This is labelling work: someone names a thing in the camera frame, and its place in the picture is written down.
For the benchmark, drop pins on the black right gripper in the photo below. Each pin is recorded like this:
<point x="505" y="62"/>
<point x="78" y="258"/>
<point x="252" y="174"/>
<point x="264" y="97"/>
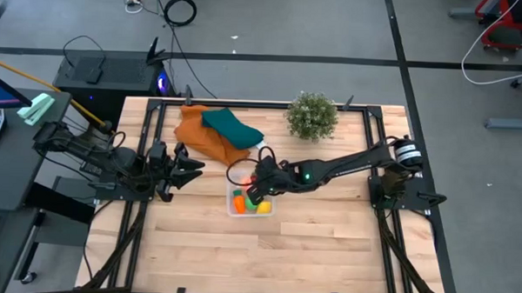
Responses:
<point x="273" y="175"/>

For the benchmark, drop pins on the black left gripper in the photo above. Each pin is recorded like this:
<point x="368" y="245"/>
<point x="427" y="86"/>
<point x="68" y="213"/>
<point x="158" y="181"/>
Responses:
<point x="160" y="156"/>

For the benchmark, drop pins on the green toy lime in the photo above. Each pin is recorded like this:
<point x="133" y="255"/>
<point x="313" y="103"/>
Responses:
<point x="251" y="204"/>

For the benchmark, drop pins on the yellow toy lemon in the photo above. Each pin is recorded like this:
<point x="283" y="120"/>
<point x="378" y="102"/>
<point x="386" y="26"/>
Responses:
<point x="264" y="207"/>

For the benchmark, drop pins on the orange toy carrot green top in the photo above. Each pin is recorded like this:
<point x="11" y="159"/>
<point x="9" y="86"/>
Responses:
<point x="240" y="203"/>

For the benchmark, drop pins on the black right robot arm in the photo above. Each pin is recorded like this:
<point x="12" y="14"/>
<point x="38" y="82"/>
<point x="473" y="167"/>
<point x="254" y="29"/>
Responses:
<point x="352" y="165"/>

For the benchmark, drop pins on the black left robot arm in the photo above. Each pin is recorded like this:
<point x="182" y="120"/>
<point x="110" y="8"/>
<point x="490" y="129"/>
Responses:
<point x="82" y="146"/>

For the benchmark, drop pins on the clear plastic tupperware container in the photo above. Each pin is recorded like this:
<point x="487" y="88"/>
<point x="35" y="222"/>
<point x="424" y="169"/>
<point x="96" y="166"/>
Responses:
<point x="230" y="210"/>

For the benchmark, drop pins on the orange cloth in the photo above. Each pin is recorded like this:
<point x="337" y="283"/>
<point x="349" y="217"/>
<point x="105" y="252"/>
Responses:
<point x="196" y="135"/>

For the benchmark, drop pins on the dark green cloth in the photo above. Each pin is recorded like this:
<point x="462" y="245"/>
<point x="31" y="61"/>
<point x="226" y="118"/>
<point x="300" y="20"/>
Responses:
<point x="231" y="128"/>

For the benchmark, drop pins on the artificial potted plant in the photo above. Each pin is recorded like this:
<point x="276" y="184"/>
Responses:
<point x="311" y="115"/>

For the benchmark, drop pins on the black computer tower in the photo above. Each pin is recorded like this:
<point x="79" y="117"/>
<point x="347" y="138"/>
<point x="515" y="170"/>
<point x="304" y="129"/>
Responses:
<point x="115" y="80"/>

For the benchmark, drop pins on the black wifi antenna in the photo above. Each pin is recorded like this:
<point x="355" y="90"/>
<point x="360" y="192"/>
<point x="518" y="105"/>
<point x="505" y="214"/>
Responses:
<point x="153" y="51"/>

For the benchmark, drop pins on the small black box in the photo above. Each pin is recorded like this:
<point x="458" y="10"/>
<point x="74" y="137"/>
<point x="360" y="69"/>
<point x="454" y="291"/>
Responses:
<point x="93" y="75"/>

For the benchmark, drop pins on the mint green stapler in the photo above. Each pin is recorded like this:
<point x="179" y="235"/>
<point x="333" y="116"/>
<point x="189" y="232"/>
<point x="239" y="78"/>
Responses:
<point x="36" y="108"/>

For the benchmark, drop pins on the black desk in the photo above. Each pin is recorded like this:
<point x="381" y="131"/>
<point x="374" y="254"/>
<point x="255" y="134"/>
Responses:
<point x="12" y="172"/>

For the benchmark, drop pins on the red and black cart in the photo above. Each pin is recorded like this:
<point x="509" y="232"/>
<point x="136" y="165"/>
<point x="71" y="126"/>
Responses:
<point x="510" y="38"/>

